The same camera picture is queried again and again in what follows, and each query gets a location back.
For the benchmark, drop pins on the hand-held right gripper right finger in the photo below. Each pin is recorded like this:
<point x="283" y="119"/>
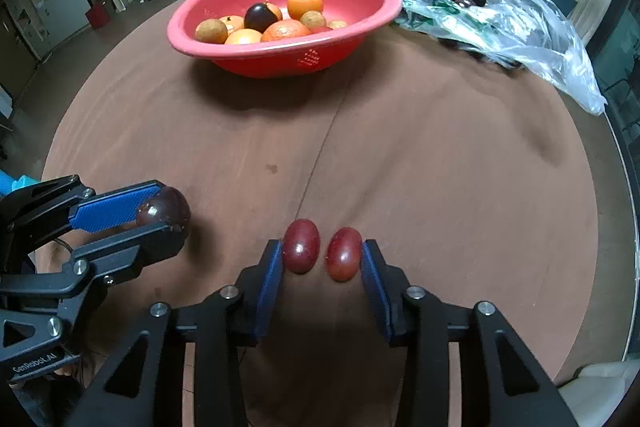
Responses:
<point x="377" y="297"/>

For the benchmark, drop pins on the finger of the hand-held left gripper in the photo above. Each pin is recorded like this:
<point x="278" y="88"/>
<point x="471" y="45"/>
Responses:
<point x="125" y="252"/>
<point x="110" y="209"/>

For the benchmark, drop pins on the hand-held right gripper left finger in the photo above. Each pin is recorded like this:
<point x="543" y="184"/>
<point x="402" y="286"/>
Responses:
<point x="270" y="292"/>

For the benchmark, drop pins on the dark red grape tomato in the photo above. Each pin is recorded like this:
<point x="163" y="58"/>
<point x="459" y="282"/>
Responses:
<point x="301" y="246"/>
<point x="344" y="254"/>

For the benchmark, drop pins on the dark purple plum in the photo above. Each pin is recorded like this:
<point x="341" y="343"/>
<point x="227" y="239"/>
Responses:
<point x="167" y="212"/>
<point x="261" y="17"/>

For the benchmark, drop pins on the orange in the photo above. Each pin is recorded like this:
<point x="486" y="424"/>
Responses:
<point x="232" y="23"/>
<point x="286" y="31"/>
<point x="243" y="38"/>
<point x="305" y="4"/>

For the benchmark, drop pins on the red plastic basin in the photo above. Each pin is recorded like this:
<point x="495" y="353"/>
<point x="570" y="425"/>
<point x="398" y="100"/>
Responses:
<point x="280" y="54"/>

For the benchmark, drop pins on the round red tomato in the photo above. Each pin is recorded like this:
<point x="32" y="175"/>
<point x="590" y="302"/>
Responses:
<point x="322" y="29"/>

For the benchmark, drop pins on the person's left hand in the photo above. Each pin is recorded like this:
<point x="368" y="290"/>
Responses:
<point x="65" y="372"/>

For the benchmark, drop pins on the red waste bin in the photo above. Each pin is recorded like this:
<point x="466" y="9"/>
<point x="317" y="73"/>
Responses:
<point x="97" y="14"/>

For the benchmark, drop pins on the cream cushion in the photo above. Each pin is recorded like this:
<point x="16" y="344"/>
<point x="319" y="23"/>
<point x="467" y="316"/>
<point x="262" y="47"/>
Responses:
<point x="600" y="382"/>

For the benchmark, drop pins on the clear plastic bag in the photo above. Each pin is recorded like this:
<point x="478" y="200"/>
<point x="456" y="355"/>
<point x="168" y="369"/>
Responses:
<point x="500" y="17"/>

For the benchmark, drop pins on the glass sliding door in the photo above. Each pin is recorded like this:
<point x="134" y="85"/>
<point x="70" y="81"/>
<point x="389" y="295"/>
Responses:
<point x="622" y="72"/>

